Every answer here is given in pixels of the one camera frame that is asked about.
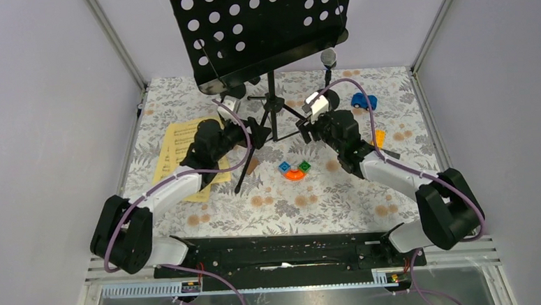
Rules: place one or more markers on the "green toy brick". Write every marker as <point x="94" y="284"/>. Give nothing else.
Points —
<point x="304" y="167"/>

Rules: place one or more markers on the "floral table mat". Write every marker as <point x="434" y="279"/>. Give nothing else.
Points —
<point x="266" y="203"/>

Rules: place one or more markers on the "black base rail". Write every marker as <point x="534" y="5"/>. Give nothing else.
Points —
<point x="297" y="260"/>

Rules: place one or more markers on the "blue toy brick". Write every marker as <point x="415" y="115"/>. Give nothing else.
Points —
<point x="284" y="167"/>

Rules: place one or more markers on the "wooden block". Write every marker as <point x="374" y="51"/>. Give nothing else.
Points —
<point x="253" y="164"/>

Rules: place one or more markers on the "yellow sheet music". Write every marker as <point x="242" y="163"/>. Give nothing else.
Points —
<point x="199" y="144"/>
<point x="173" y="161"/>

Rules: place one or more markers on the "black music stand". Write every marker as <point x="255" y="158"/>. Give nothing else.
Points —
<point x="231" y="41"/>

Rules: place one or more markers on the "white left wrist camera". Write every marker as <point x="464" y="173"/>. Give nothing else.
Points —
<point x="229" y="104"/>

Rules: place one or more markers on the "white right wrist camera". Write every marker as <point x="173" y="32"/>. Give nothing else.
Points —
<point x="315" y="105"/>

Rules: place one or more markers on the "silver microphone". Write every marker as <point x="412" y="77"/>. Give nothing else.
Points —
<point x="328" y="58"/>

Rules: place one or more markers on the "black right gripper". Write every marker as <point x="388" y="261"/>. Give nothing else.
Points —
<point x="312" y="127"/>

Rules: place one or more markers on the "blue toy car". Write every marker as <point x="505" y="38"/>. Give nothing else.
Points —
<point x="359" y="100"/>

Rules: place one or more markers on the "black microphone stand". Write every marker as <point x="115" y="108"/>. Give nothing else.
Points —
<point x="332" y="96"/>

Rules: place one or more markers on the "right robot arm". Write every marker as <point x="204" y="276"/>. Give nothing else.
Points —
<point x="446" y="205"/>

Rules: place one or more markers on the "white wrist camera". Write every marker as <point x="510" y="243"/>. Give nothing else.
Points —
<point x="229" y="104"/>
<point x="315" y="105"/>

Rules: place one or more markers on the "black round stand base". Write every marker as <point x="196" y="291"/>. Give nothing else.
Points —
<point x="253" y="81"/>

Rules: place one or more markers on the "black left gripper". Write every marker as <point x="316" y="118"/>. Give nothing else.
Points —
<point x="258" y="132"/>

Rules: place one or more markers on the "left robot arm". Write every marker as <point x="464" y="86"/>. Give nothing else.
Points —
<point x="123" y="237"/>

